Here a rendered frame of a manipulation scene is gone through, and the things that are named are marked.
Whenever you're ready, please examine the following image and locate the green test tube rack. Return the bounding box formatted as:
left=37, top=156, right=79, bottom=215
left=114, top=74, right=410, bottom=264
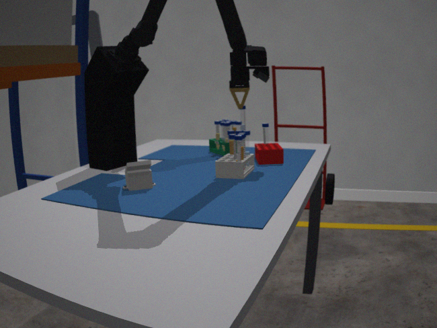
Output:
left=209, top=138, right=230, bottom=156

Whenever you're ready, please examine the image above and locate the red tube rack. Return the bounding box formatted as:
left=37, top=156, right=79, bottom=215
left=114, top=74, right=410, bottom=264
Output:
left=255, top=143, right=284, bottom=165

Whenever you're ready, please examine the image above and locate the white tube rack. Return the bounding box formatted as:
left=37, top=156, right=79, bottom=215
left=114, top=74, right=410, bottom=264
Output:
left=215, top=153, right=254, bottom=179

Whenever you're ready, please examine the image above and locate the blue bench mat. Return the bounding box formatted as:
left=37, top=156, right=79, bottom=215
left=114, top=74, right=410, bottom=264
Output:
left=41, top=145, right=316, bottom=229

